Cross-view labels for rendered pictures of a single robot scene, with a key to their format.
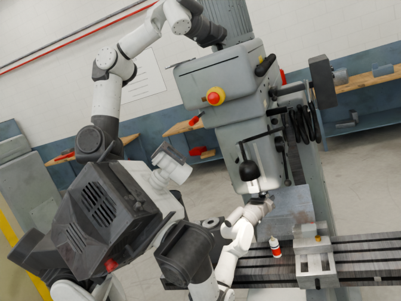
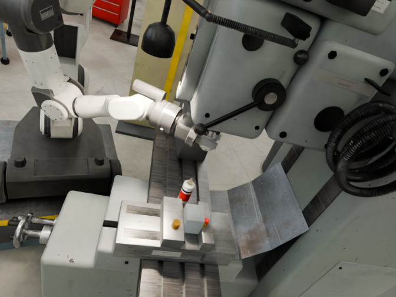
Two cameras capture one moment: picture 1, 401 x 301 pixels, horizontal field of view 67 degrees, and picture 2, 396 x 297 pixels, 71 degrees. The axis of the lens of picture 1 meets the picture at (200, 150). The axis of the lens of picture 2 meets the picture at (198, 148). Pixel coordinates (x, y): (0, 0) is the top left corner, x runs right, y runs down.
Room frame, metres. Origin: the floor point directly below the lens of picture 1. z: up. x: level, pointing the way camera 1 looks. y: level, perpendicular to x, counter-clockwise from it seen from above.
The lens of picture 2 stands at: (0.72, -0.71, 1.68)
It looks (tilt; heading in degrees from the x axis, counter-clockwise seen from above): 36 degrees down; 50
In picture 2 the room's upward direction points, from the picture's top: 22 degrees clockwise
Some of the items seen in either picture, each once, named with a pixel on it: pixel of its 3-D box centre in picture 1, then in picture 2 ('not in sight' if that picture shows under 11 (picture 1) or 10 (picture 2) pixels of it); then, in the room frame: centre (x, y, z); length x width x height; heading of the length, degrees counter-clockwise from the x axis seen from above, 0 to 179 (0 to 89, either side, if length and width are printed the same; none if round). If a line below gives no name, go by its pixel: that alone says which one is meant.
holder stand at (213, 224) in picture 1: (207, 240); (193, 126); (1.36, 0.12, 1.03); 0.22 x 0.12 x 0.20; 74
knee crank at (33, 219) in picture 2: not in sight; (39, 220); (0.76, 0.14, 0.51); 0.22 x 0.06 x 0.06; 156
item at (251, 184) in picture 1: (247, 166); (195, 59); (1.09, -0.15, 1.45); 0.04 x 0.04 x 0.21; 66
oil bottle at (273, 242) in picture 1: (274, 245); (187, 189); (1.20, -0.18, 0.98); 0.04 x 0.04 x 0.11
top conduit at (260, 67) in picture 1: (266, 63); not in sight; (1.16, -0.35, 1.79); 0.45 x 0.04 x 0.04; 156
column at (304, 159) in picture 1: (292, 210); (307, 247); (1.75, -0.45, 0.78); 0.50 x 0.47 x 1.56; 156
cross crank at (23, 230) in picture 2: not in sight; (32, 233); (0.73, 0.00, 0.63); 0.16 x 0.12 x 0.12; 156
